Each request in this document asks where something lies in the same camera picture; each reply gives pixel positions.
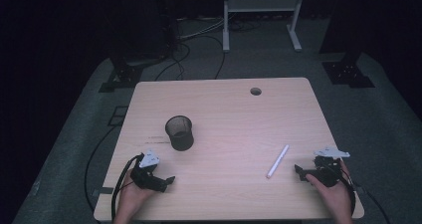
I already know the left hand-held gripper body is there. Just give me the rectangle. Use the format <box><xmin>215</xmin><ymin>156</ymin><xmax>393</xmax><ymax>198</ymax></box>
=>
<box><xmin>129</xmin><ymin>148</ymin><xmax>167</xmax><ymax>194</ymax></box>

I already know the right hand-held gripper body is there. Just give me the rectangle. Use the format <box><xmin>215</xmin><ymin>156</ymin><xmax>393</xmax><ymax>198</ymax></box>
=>
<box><xmin>308</xmin><ymin>146</ymin><xmax>351</xmax><ymax>188</ymax></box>

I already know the white pen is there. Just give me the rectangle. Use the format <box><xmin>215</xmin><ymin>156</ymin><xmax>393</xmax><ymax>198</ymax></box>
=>
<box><xmin>266</xmin><ymin>143</ymin><xmax>291</xmax><ymax>179</ymax></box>

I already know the black mesh pen holder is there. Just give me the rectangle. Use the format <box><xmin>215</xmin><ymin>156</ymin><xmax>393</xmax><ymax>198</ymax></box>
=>
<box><xmin>164</xmin><ymin>114</ymin><xmax>195</xmax><ymax>152</ymax></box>

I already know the person's right hand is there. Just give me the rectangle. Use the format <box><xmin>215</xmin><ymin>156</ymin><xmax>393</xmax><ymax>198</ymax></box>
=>
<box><xmin>305</xmin><ymin>159</ymin><xmax>354</xmax><ymax>216</ymax></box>

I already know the person's left hand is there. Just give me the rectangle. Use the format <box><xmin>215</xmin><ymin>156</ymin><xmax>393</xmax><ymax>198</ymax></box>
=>
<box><xmin>115</xmin><ymin>174</ymin><xmax>157</xmax><ymax>217</ymax></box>

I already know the black stand base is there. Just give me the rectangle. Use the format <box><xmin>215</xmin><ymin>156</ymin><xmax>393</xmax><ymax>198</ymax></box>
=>
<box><xmin>320</xmin><ymin>50</ymin><xmax>376</xmax><ymax>90</ymax></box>
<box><xmin>98</xmin><ymin>62</ymin><xmax>147</xmax><ymax>94</ymax></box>

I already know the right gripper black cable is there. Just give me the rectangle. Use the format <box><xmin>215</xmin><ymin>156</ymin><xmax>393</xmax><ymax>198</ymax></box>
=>
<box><xmin>337</xmin><ymin>168</ymin><xmax>358</xmax><ymax>216</ymax></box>

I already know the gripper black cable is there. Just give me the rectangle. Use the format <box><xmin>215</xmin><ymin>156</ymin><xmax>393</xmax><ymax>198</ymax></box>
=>
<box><xmin>110</xmin><ymin>153</ymin><xmax>144</xmax><ymax>220</ymax></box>
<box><xmin>337</xmin><ymin>168</ymin><xmax>358</xmax><ymax>216</ymax></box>

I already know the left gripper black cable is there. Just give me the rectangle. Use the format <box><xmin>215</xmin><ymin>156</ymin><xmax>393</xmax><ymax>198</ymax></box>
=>
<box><xmin>110</xmin><ymin>153</ymin><xmax>144</xmax><ymax>220</ymax></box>

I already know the black floor socket frame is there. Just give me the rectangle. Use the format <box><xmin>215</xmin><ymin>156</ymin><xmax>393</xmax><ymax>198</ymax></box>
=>
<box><xmin>106</xmin><ymin>106</ymin><xmax>129</xmax><ymax>127</ymax></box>

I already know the thin black floor cable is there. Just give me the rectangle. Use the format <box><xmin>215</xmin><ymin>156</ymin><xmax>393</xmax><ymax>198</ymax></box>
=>
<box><xmin>353</xmin><ymin>180</ymin><xmax>393</xmax><ymax>224</ymax></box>
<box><xmin>83</xmin><ymin>125</ymin><xmax>119</xmax><ymax>224</ymax></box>

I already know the black looped floor cable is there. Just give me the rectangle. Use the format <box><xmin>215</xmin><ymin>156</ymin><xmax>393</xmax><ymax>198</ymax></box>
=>
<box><xmin>153</xmin><ymin>42</ymin><xmax>192</xmax><ymax>83</ymax></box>

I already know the black curved floor cable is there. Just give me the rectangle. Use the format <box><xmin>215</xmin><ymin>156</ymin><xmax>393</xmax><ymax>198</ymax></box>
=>
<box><xmin>178</xmin><ymin>34</ymin><xmax>227</xmax><ymax>81</ymax></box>

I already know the white floor cable bundle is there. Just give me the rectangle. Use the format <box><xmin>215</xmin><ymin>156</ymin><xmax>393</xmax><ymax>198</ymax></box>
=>
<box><xmin>176</xmin><ymin>17</ymin><xmax>227</xmax><ymax>42</ymax></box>

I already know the white metal desk frame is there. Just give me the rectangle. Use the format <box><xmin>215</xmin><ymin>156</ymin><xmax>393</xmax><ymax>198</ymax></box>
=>
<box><xmin>222</xmin><ymin>0</ymin><xmax>307</xmax><ymax>54</ymax></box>

